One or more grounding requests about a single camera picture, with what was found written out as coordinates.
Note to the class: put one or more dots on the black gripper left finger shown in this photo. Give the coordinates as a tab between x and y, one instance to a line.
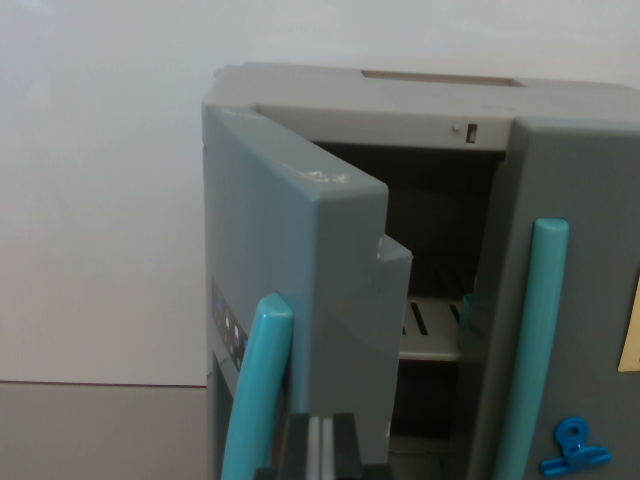
300	445

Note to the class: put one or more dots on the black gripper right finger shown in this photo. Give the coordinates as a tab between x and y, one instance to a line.
345	445

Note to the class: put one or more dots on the grey slotted fridge shelf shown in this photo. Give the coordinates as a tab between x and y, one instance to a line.
435	345

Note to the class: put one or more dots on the translucent teal door bin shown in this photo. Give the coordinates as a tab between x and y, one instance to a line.
470	315

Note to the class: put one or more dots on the grey fridge door with clip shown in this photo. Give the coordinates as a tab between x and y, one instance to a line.
590	190

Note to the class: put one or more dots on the grey toy fridge body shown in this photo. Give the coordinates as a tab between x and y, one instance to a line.
400	95

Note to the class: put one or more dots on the black temperature display panel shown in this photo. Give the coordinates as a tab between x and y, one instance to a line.
225	320

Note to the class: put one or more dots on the blue clip magnet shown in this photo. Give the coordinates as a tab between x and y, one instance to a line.
570	435

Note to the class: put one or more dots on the pale yellow note sticker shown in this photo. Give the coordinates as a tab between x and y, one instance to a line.
631	345

